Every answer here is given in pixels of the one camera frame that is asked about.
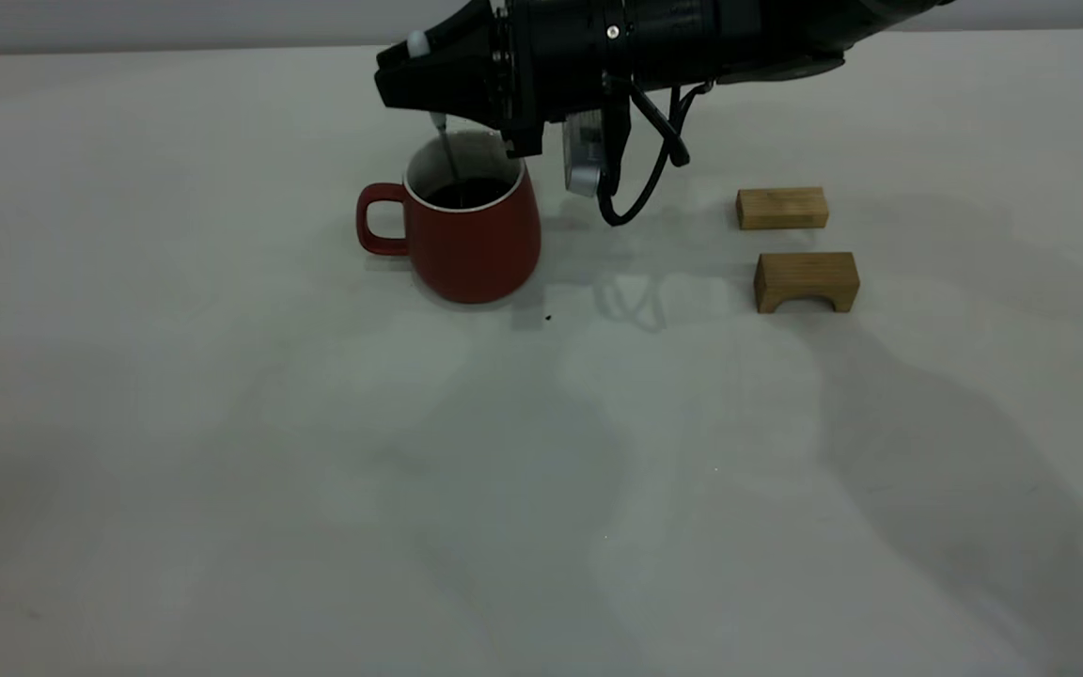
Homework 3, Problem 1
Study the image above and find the black right camera cable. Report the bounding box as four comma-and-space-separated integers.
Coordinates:
596, 77, 717, 228

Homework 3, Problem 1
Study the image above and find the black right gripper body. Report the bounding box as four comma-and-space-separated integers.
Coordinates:
493, 0, 723, 158

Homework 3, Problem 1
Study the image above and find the red ceramic mug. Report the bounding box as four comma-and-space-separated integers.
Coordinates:
356, 132, 542, 305

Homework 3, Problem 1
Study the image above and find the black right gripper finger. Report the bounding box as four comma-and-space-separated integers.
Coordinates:
427, 0, 503, 50
374, 47, 508, 130

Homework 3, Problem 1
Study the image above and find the arched wooden block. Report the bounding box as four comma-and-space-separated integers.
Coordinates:
753, 252, 860, 315

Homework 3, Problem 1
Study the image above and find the light blue handled spoon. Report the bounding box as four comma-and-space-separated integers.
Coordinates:
407, 31, 463, 189

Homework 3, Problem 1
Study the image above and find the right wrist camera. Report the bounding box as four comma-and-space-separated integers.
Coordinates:
561, 106, 633, 199

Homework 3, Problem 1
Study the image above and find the flat rectangular wooden block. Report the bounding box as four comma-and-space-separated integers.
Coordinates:
736, 187, 829, 231

